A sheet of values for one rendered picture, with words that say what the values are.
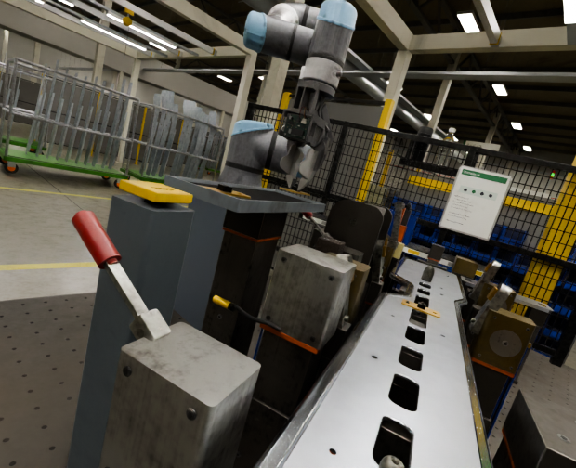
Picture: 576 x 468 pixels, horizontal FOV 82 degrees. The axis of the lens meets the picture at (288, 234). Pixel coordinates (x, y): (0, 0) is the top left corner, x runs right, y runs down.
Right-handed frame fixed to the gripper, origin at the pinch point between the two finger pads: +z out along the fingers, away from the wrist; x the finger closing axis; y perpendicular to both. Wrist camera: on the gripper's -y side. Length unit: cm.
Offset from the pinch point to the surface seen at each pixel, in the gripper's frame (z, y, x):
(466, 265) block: 15, -85, 37
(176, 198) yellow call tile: 4.0, 37.7, 5.8
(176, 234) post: 8.4, 36.8, 6.3
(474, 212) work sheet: -6, -116, 32
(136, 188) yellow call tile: 3.8, 41.0, 3.0
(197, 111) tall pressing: -75, -537, -623
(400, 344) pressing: 19.4, 9.8, 31.7
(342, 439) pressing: 19, 37, 32
